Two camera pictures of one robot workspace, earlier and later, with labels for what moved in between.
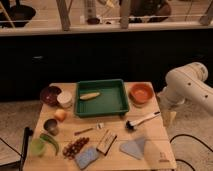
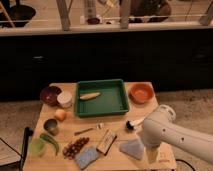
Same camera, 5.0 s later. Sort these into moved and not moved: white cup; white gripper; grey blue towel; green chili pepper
Moved: white gripper
Not moved: grey blue towel; white cup; green chili pepper
